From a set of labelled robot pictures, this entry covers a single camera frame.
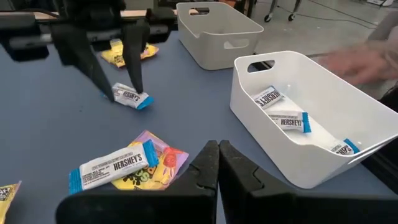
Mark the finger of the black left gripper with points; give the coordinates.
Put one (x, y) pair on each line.
(81, 53)
(135, 56)

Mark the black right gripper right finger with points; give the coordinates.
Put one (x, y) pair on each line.
(248, 193)

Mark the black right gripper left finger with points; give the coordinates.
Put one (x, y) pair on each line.
(199, 186)

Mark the yellow pink candy pack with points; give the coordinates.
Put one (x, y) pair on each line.
(6, 199)
(169, 165)

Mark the white blue Hershey's bar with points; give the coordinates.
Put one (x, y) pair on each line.
(267, 97)
(289, 121)
(345, 147)
(115, 168)
(132, 98)

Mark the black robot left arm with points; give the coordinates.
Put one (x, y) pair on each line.
(90, 7)

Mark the wooden side board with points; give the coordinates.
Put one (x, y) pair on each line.
(133, 14)

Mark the light grey plastic bin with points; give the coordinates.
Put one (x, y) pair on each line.
(217, 46)

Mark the white plastic bin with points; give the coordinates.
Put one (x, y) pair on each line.
(326, 93)

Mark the grey office chair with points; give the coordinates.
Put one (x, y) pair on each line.
(280, 14)

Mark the person's hand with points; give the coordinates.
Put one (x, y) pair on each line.
(357, 63)

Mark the black aluminium table frame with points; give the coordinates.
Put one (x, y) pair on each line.
(384, 168)

